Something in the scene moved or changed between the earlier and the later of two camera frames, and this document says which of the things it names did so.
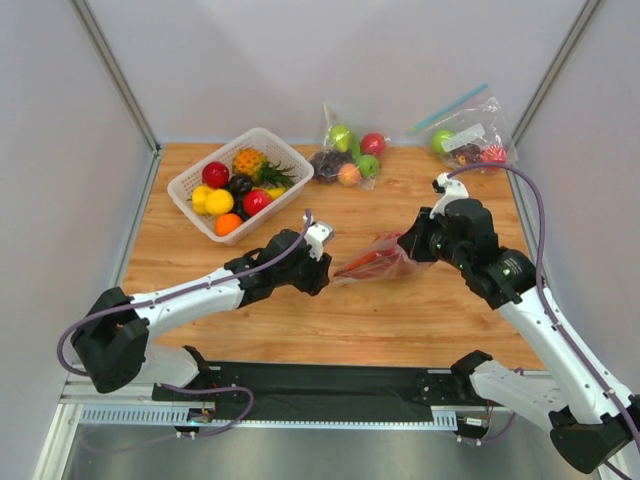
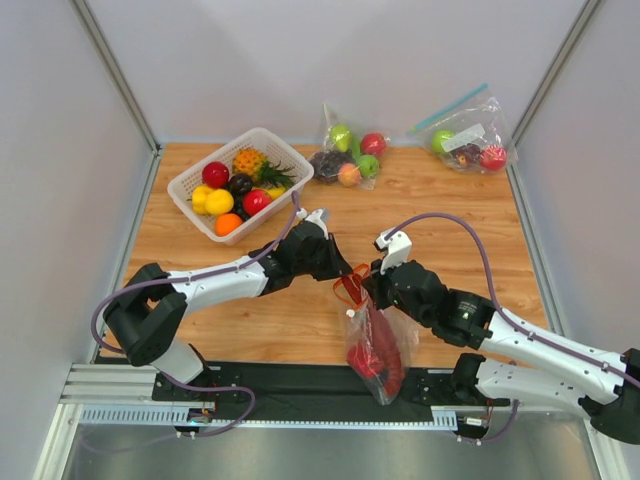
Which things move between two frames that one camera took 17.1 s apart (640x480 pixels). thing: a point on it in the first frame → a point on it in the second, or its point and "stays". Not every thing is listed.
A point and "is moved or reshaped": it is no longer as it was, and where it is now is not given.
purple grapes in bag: (325, 164) stays
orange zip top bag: (386, 261) is moved or reshaped
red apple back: (215, 174) stays
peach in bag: (349, 175) stays
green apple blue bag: (439, 137) stays
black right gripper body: (415, 242) → (382, 284)
